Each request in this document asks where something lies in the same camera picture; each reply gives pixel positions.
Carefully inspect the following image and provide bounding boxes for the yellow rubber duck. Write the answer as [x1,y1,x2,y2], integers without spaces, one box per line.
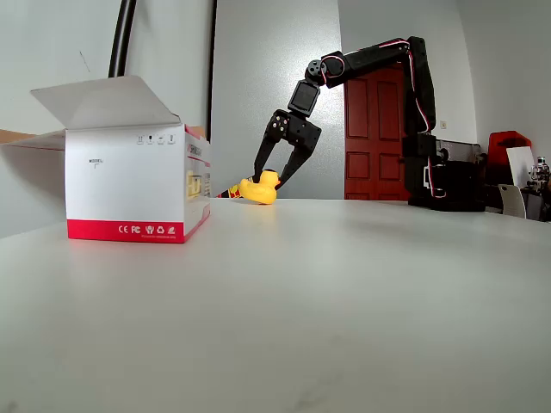
[238,170,282,207]

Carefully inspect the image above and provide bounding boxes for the open cardboard box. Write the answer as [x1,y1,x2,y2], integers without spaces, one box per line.
[0,75,213,244]

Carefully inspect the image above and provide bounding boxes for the red and yellow object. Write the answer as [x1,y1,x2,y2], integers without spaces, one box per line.
[214,182,244,200]

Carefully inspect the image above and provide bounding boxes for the red wooden door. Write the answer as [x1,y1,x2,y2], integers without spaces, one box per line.
[344,59,411,201]

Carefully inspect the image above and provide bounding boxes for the white chair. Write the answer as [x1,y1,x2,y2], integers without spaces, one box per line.
[498,183,529,220]

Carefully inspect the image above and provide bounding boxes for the white board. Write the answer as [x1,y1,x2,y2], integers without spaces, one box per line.
[505,145,537,187]

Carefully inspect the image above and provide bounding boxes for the black camera stand pole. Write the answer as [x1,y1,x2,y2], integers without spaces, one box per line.
[107,0,139,80]

